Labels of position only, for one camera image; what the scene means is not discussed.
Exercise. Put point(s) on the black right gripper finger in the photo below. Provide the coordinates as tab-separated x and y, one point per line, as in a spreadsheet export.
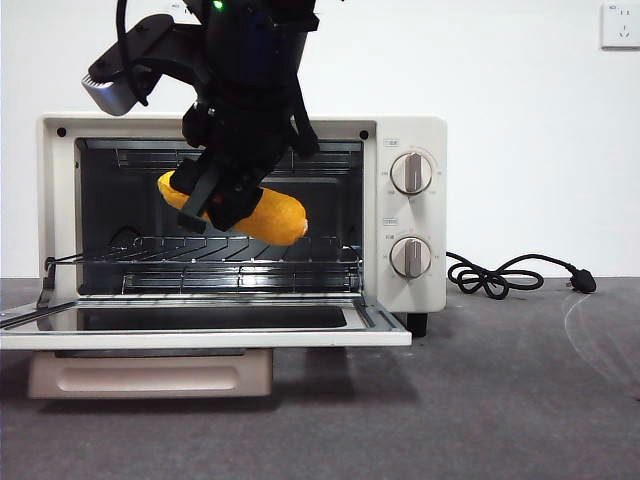
235	207
197	200

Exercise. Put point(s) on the white oven timer knob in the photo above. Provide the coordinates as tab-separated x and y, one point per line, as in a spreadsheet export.
411	256

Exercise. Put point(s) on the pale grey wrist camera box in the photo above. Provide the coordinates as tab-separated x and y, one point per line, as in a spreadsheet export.
112	97

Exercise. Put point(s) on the white Toshiba toaster oven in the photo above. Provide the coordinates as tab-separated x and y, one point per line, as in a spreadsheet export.
415	220

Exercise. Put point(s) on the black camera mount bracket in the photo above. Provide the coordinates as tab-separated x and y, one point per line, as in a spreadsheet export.
160	45

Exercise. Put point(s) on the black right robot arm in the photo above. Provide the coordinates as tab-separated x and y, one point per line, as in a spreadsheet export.
250	45

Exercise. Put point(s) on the white oven temperature knob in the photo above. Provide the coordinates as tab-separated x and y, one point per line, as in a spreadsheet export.
411	173

